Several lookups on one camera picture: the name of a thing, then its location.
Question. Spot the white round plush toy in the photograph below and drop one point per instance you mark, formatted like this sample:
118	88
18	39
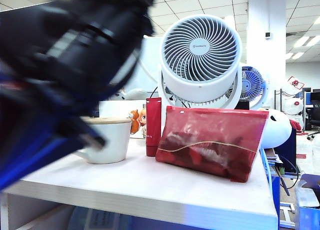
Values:
277	130

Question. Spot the small white desk fan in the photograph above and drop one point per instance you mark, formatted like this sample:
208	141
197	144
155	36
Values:
253	86

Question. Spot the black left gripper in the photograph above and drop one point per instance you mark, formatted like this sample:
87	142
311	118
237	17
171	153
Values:
37	130

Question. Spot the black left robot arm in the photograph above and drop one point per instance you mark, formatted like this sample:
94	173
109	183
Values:
82	40

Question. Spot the white ceramic mug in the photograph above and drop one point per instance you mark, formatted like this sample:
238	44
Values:
115	142

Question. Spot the red translucent zip pouch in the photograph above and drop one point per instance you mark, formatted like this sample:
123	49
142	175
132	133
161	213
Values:
212	145

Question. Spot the large white desk fan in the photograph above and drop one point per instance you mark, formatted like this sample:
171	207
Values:
200	47

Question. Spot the blue printed carton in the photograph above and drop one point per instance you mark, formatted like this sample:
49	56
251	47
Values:
308	205

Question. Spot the black office chair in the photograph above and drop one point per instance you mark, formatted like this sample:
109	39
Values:
313	120

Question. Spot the small wall sensor box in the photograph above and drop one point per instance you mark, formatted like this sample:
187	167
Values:
268	35

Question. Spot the orange-haired anime figurine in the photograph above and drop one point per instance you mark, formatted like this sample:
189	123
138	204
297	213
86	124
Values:
143	120

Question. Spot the white partition panel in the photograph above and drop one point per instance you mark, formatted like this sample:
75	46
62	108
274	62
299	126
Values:
150	52

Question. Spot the red cosmetic tube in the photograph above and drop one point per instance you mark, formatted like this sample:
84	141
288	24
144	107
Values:
153	120

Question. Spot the white desk organizer box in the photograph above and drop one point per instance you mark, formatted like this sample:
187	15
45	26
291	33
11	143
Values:
120	108

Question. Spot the small orange fox figurine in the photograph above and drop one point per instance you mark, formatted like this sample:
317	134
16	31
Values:
135	122

